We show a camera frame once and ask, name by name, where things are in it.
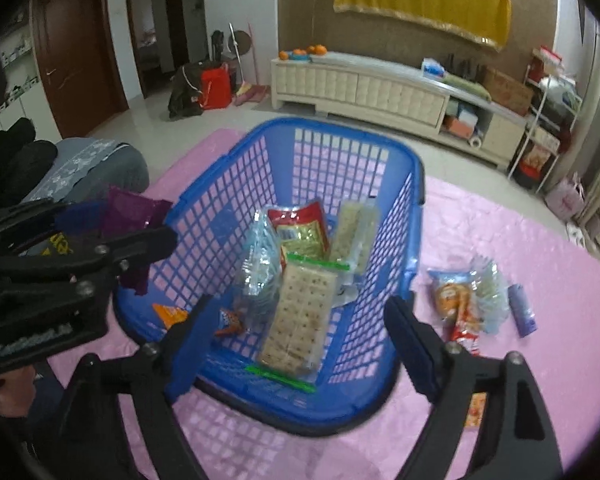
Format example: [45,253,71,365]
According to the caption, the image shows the red bag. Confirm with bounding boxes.
[200,64,232,111]

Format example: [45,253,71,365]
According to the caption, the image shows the black padded garment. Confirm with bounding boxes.
[0,117,58,216]

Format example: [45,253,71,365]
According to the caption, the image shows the cream television cabinet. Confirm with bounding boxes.
[271,51,528,171]

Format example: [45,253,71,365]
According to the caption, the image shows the orange box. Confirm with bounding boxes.
[442,112,476,138]

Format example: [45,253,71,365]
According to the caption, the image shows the blue-tinted clear snack bag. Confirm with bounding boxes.
[235,210,286,321]

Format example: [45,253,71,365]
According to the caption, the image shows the orange sausage stick packet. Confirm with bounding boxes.
[447,310,488,428]

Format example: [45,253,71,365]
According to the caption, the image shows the narrow cracker packet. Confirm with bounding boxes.
[327,201,378,273]

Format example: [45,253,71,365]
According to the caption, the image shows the pink broom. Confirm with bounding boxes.
[232,22,270,107]

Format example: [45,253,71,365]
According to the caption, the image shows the pink tablecloth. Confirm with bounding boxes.
[45,127,600,480]

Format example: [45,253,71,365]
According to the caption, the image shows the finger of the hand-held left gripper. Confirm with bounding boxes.
[0,200,108,256]
[0,226,179,297]

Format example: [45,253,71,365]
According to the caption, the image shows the white mop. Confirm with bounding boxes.
[228,22,253,86]

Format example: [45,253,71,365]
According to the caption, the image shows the blue-edged orange chip packet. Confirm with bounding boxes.
[427,269,473,321]

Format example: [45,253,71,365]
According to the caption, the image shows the green folded cloth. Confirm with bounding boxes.
[442,72,491,101]

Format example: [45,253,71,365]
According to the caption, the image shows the black bag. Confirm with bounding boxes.
[168,62,206,118]

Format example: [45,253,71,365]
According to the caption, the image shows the red printed box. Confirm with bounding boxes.
[517,142,556,181]

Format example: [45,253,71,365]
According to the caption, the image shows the red gift box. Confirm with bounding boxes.
[532,47,563,73]

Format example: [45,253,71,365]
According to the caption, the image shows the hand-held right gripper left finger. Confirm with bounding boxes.
[55,295,222,480]

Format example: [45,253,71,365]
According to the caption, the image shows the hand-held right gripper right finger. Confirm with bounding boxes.
[384,296,565,480]

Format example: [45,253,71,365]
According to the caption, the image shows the cardboard box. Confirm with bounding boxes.
[482,67,535,117]

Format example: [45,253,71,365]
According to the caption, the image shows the grey chair cover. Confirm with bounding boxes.
[20,137,151,206]

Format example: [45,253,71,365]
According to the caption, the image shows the row of dark bottles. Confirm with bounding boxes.
[447,54,482,81]

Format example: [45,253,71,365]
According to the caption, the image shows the brown wooden door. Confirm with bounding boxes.
[32,0,131,138]

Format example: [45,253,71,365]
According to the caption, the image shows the large green-sealed cracker packet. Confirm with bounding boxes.
[245,252,351,393]

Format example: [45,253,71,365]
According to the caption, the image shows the lavender snack packet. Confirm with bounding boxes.
[507,284,538,337]

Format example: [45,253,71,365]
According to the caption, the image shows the pink bag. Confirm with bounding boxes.
[545,175,586,221]

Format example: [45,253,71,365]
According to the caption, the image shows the purple snack packet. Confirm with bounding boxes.
[100,186,173,295]

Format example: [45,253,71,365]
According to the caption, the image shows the orange snack packet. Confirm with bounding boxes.
[152,304,246,338]

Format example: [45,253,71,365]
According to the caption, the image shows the blue plastic basket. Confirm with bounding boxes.
[112,116,426,436]

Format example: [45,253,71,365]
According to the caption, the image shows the white wire rack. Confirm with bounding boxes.
[507,50,583,191]

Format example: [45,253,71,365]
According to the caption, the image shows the person's left hand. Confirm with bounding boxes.
[0,365,38,418]

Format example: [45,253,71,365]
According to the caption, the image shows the blue tissue box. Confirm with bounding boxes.
[421,58,448,80]

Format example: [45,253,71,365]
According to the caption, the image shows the red snack packet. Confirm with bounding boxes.
[267,200,331,261]

